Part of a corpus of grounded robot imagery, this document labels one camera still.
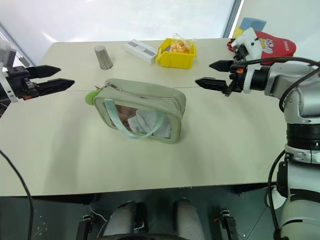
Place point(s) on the yellow foam block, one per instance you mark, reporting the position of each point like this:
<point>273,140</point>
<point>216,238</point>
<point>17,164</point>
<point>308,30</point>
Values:
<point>239,32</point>

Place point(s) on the clear bag of orange items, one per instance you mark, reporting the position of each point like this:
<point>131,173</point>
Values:
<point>181,45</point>

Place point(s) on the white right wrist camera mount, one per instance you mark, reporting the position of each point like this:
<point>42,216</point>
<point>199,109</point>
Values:
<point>250,41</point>

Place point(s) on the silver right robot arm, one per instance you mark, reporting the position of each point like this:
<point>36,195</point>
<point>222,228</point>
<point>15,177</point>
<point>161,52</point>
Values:
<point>287,80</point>

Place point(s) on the yellow plastic parts bin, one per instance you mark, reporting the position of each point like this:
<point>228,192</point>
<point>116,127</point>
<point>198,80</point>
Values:
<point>175,60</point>

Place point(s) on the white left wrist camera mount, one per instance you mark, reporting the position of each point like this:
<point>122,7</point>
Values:
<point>6,53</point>

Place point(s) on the black stand bracket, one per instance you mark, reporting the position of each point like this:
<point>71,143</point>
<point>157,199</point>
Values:
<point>228,223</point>
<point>83,226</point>

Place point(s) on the silver metal mesh cup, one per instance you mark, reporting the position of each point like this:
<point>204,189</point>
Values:
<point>103,58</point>

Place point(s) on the grey robot leg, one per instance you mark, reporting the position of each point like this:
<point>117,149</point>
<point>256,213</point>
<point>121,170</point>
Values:
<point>188,217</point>
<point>120,218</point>

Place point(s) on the green round tag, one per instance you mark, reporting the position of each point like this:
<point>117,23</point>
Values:
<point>90,97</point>

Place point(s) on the white towel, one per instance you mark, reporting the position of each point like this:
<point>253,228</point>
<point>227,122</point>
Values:
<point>147,120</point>

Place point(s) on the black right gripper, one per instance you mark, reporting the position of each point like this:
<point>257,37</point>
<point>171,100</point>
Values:
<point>237,80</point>

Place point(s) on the grey window frame post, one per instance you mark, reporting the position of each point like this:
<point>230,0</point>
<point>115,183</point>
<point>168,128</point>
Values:
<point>232,17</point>

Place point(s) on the blue foam block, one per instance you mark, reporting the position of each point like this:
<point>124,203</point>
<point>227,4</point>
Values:
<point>252,23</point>

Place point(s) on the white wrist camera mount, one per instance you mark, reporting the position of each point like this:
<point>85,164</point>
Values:
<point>6,53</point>
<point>250,41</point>

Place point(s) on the white round base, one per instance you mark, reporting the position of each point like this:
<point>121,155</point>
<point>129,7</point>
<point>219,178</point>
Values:
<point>275,200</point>

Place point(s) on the white rectangular carton box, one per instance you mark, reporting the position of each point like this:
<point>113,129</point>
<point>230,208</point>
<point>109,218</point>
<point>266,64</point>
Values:
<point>141,50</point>

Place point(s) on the pale green clear toiletry bag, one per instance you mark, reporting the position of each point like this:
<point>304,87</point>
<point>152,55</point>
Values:
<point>150,96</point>

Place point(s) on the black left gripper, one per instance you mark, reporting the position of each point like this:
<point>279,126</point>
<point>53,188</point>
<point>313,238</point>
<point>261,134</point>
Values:
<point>20,82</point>

